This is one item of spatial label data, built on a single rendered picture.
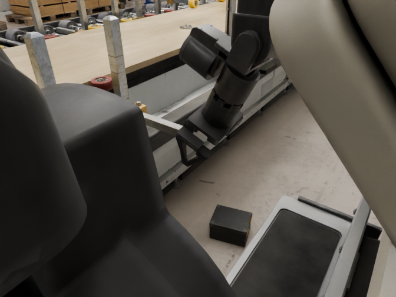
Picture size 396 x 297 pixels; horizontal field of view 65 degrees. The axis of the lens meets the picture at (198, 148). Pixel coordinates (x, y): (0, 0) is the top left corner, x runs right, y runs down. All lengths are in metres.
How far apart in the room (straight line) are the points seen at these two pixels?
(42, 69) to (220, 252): 1.21
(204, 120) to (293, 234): 0.24
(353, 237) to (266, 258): 0.09
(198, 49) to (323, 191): 1.79
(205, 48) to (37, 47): 0.52
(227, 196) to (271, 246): 1.63
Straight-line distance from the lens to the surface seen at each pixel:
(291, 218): 0.41
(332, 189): 2.21
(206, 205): 1.92
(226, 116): 0.51
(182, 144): 0.53
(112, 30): 1.03
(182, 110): 1.42
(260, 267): 0.35
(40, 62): 0.90
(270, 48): 0.43
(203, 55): 0.49
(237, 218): 1.69
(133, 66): 1.40
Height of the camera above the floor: 1.32
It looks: 33 degrees down
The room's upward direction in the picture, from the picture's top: straight up
